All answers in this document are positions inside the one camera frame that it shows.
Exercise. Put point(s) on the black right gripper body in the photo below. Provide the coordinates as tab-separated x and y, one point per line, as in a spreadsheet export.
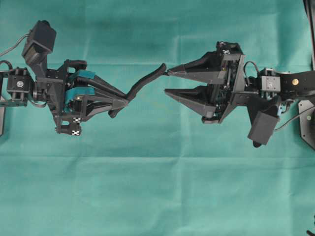
230	59

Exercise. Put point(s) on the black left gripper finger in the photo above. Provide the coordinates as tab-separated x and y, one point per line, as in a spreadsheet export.
81	104
83	78

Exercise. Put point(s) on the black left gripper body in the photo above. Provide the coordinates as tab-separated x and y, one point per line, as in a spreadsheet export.
51	86

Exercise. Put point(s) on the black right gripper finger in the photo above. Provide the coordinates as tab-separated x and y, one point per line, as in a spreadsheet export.
194	98
207	69

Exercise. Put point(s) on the black Velcro hook strip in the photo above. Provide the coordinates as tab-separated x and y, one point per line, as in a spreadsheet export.
141	83

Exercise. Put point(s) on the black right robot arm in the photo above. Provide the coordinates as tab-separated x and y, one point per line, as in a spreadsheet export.
269	83

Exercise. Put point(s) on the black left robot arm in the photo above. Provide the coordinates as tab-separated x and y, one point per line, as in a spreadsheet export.
20	86

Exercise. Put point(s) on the green table cloth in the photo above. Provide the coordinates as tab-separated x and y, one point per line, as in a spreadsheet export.
156	169

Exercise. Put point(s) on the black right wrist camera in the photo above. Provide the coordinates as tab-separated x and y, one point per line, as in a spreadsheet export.
264	115

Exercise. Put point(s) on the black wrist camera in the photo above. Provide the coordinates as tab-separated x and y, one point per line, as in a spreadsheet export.
264	115
38	45

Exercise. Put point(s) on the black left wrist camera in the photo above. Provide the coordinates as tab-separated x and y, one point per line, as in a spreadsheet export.
38	45

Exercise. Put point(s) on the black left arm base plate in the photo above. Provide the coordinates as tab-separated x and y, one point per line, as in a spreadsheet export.
2	119

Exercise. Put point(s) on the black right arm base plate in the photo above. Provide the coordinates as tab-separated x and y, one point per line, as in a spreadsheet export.
307	122

